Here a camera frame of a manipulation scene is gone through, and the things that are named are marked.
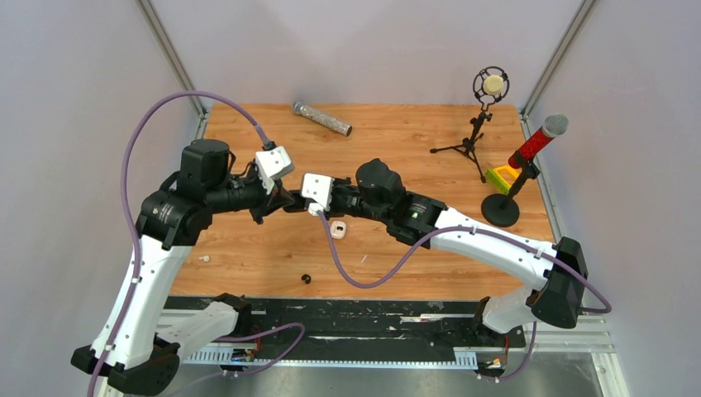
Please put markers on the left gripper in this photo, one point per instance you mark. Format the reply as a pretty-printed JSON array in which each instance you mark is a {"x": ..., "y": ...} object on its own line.
[{"x": 278, "y": 198}]

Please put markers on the black earbuds charging case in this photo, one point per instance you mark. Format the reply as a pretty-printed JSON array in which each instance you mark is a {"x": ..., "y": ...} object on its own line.
[{"x": 298, "y": 203}]

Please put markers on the red glitter microphone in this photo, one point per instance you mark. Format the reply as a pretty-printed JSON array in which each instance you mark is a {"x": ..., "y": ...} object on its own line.
[{"x": 554, "y": 125}]

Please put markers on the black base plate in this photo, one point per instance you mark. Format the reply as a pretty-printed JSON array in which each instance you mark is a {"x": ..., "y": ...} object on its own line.
[{"x": 338, "y": 330}]

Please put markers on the silver glitter microphone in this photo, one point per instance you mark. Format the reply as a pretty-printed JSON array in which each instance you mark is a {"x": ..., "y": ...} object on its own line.
[{"x": 322, "y": 118}]

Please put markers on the black tripod microphone stand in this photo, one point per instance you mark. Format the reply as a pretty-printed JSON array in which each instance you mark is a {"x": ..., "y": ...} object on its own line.
[{"x": 490, "y": 86}]

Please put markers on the black round-base microphone stand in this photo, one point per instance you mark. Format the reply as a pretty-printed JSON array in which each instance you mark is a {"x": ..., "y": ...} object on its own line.
[{"x": 501, "y": 210}]

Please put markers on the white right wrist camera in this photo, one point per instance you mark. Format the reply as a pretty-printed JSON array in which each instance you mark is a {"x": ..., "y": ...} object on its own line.
[{"x": 317, "y": 190}]

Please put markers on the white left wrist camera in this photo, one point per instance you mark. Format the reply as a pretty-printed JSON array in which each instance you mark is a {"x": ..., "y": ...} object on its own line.
[{"x": 273, "y": 165}]

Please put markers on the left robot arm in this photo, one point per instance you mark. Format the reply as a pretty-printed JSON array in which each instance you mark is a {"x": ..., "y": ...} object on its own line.
[{"x": 131, "y": 354}]

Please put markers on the white earbuds charging case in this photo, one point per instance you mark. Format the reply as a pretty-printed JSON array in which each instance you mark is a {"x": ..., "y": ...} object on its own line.
[{"x": 338, "y": 229}]

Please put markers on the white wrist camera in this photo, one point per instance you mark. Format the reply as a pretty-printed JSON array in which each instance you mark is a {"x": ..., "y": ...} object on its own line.
[
  {"x": 317, "y": 190},
  {"x": 273, "y": 165}
]

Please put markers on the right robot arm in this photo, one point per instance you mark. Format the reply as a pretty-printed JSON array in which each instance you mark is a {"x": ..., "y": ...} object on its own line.
[{"x": 552, "y": 274}]

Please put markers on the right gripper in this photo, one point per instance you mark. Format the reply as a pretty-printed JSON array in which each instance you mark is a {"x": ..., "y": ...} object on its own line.
[{"x": 331, "y": 213}]

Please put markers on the yellow green toy block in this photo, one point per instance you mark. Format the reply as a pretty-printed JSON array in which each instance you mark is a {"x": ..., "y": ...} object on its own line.
[{"x": 502, "y": 177}]

